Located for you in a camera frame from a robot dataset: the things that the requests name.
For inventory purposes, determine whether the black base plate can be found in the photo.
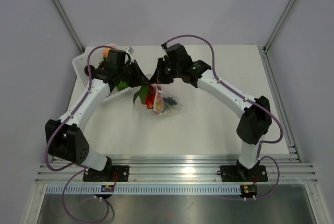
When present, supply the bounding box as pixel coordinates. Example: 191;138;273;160
217;165;268;182
82;165;130;182

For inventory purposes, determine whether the dark plum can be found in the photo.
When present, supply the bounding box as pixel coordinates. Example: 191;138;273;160
84;65;91;76

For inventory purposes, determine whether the dark grape bunch with leaves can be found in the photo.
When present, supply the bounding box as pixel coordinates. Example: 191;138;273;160
163;97;178;111

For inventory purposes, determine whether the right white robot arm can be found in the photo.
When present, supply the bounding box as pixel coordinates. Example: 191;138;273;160
150;43;272;180

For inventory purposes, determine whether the clear zip top bag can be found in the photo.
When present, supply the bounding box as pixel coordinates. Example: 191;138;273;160
134;82;188;116

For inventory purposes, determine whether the white plastic basket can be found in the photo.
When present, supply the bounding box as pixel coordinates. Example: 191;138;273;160
72;46;134;103

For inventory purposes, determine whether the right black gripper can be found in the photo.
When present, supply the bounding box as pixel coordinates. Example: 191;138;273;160
150;57;182;85

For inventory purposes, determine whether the small circuit board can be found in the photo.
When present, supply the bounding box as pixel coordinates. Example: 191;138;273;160
101;185;115;193
240;184;258;198

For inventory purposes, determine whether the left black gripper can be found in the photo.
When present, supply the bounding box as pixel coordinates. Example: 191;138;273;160
117;60;150;88

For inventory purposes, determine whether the red cherry bunch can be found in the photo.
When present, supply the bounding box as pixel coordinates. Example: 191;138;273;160
133;84;164;114

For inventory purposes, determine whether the green pepper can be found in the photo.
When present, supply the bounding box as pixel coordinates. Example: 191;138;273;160
116;81;129;91

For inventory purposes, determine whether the left small circuit board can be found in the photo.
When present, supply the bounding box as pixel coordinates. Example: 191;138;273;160
101;185;115;193

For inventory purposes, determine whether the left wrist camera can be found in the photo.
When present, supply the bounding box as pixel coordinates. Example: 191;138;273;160
126;46;134;55

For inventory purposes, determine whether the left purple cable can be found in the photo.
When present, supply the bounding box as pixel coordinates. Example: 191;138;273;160
44;45;115;222

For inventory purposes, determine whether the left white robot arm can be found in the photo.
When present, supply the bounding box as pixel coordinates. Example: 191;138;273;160
44;45;148;181

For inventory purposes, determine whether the orange peach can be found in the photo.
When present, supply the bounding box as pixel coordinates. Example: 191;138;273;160
103;48;110;56

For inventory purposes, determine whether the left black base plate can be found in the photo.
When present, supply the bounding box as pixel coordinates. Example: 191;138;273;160
82;165;130;182

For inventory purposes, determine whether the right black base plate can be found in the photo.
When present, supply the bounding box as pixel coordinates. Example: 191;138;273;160
217;165;268;182

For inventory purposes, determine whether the right small circuit board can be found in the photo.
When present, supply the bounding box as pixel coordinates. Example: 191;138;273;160
240;184;258;198

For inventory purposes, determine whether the white slotted cable duct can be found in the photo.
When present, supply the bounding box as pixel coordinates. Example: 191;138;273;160
46;184;241;195

